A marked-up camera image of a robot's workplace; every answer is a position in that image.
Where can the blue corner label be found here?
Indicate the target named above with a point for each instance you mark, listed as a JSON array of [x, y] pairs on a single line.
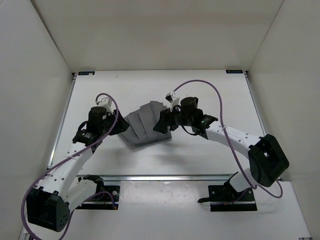
[[234, 71], [86, 73]]

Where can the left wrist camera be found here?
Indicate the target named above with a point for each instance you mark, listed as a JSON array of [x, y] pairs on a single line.
[[105, 102]]

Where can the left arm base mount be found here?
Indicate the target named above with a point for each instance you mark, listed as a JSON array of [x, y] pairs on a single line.
[[108, 198]]

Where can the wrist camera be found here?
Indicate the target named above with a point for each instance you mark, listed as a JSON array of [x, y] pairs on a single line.
[[105, 102], [172, 99]]

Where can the right blue corner label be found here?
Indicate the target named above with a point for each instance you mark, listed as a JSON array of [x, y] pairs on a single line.
[[234, 71]]

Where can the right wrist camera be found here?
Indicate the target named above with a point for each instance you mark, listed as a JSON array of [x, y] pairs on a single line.
[[172, 99]]

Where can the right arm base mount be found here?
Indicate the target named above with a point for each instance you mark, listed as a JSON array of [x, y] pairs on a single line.
[[224, 198]]

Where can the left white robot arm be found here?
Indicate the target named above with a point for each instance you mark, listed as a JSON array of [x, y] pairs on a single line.
[[50, 203]]

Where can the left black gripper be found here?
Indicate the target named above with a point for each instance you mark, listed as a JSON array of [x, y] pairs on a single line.
[[121, 125]]

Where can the left aluminium rail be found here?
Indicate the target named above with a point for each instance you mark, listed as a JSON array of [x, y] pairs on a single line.
[[61, 123]]

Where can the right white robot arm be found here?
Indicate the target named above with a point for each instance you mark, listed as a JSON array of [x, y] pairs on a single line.
[[267, 160]]

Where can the left blue corner label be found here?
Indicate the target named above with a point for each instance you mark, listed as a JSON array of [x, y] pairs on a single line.
[[86, 73]]

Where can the grey pleated skirt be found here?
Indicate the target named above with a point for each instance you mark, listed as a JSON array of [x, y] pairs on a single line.
[[141, 124]]

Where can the aluminium rail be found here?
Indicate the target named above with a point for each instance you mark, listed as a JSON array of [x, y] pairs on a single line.
[[61, 123], [166, 178]]

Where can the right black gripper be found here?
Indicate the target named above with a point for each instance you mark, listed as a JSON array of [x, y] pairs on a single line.
[[166, 120]]

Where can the front aluminium rail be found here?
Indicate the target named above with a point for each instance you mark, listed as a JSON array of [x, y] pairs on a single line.
[[166, 178]]

